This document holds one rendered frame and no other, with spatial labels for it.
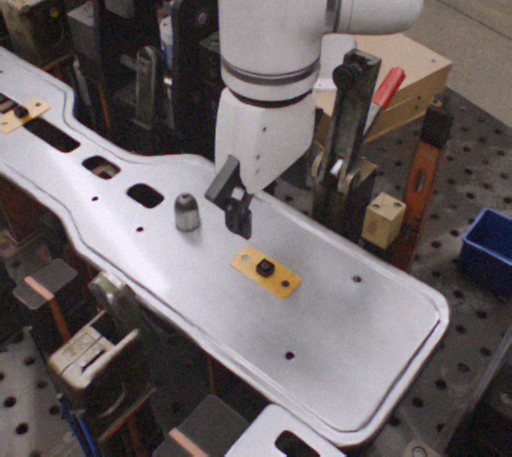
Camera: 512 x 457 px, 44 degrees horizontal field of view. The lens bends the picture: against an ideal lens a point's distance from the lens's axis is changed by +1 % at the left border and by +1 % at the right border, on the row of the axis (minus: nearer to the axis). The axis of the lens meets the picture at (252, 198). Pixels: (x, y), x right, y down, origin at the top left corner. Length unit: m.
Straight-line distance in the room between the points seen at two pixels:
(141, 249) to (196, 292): 0.10
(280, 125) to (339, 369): 0.27
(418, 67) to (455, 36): 1.77
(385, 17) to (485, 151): 0.98
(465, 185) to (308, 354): 0.73
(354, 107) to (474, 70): 2.27
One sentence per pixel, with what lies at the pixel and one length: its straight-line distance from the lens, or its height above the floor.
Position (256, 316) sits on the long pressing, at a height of 1.00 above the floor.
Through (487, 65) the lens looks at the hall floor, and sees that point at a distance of 3.03.
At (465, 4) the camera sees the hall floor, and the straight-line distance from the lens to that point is 3.47.
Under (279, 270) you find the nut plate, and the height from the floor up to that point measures 1.00.
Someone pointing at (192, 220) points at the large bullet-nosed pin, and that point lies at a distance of 0.78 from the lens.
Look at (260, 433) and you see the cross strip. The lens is 0.65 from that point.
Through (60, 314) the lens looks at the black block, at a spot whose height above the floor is 0.95.
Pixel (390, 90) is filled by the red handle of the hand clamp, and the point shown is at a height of 1.13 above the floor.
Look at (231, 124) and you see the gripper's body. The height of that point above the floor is 1.25.
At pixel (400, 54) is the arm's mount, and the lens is 1.48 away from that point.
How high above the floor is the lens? 1.59
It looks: 46 degrees down
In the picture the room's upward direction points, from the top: straight up
